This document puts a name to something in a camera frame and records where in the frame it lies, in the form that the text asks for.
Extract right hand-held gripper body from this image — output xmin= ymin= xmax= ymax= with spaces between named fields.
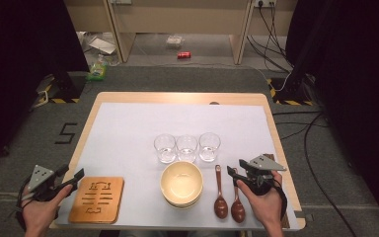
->
xmin=243 ymin=154 xmax=287 ymax=197

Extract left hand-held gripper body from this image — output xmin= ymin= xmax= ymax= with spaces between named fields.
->
xmin=26 ymin=163 xmax=71 ymax=202

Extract carved wooden coaster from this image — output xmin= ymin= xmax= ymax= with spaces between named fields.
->
xmin=68 ymin=176 xmax=125 ymax=225

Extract brown wooden spoon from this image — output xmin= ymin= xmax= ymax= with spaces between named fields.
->
xmin=230 ymin=168 xmax=247 ymax=224
xmin=213 ymin=164 xmax=229 ymax=220

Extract person's right hand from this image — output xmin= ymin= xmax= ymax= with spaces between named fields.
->
xmin=236 ymin=171 xmax=284 ymax=230

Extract person's left hand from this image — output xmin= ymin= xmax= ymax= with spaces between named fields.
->
xmin=22 ymin=184 xmax=74 ymax=232

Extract clear drinking glass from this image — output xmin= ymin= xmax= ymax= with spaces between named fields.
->
xmin=198 ymin=131 xmax=222 ymax=163
xmin=153 ymin=133 xmax=178 ymax=165
xmin=176 ymin=134 xmax=199 ymax=164

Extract white table mat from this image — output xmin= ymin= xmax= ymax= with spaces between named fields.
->
xmin=56 ymin=102 xmax=300 ymax=231

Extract black stand base hazard tape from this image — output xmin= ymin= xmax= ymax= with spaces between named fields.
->
xmin=34 ymin=71 xmax=88 ymax=105
xmin=265 ymin=73 xmax=316 ymax=107

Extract green wipes packet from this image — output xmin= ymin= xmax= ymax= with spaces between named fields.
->
xmin=86 ymin=53 xmax=109 ymax=82

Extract black curtain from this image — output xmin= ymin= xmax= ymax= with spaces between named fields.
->
xmin=0 ymin=0 xmax=91 ymax=167
xmin=285 ymin=0 xmax=379 ymax=228

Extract white papers pile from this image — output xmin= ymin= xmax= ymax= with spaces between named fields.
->
xmin=77 ymin=31 xmax=117 ymax=55

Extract white plastic packet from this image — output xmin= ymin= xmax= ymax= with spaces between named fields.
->
xmin=166 ymin=35 xmax=186 ymax=49

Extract white power strip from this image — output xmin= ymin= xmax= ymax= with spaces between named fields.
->
xmin=254 ymin=0 xmax=277 ymax=8

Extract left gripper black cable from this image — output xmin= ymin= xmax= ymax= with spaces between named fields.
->
xmin=14 ymin=177 xmax=32 ymax=231

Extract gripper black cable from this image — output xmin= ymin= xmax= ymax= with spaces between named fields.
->
xmin=14 ymin=177 xmax=32 ymax=231
xmin=270 ymin=184 xmax=289 ymax=229

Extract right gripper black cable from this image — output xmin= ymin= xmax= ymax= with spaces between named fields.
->
xmin=270 ymin=184 xmax=289 ymax=229

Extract black floor cable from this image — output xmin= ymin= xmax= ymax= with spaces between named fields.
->
xmin=271 ymin=110 xmax=325 ymax=117
xmin=275 ymin=120 xmax=330 ymax=141
xmin=303 ymin=112 xmax=359 ymax=237

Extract white cable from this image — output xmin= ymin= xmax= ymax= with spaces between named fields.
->
xmin=276 ymin=71 xmax=293 ymax=92

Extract black power cable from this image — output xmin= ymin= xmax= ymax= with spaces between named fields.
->
xmin=246 ymin=1 xmax=295 ymax=74

